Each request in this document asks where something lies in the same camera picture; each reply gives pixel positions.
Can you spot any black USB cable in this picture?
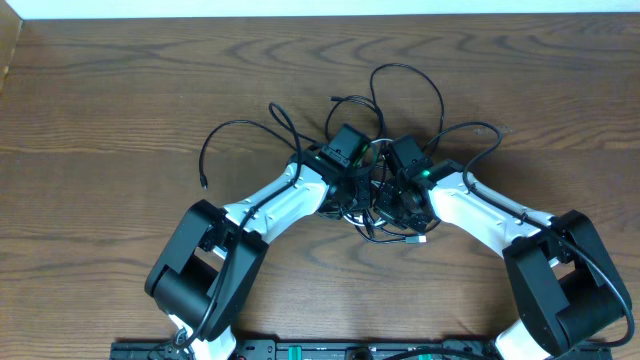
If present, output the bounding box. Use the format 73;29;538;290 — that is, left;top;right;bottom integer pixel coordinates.
198;62;446;245

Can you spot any white USB cable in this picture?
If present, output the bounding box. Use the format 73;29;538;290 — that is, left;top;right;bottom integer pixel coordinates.
342;137;396;227

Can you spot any wooden side panel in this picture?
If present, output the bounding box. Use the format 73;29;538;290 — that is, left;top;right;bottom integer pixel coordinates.
0;0;23;88

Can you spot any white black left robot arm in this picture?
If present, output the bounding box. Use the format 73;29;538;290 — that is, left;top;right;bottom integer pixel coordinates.
144;125;372;359

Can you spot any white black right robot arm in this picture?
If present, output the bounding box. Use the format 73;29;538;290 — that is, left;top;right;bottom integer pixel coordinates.
375;135;634;359

